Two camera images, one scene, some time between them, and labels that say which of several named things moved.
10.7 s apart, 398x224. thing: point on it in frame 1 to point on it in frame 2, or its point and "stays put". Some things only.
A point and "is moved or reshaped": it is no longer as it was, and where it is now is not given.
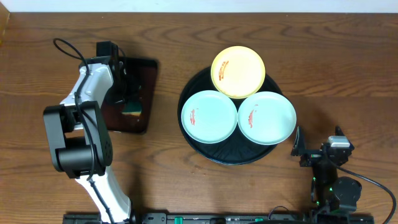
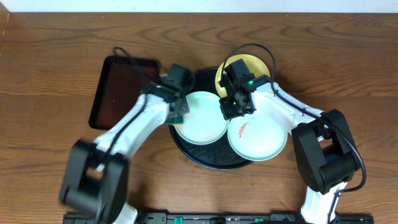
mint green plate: [209, 116] is moved or reshaped
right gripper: [299, 149] to [228, 113]
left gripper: [121, 86] to [179, 109]
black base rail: [191, 218] stays put
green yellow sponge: [134, 107] is moved or reshaped
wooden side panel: [4, 17] stays put
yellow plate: [238, 72] is moved or reshaped
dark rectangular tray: [143, 71] stays put
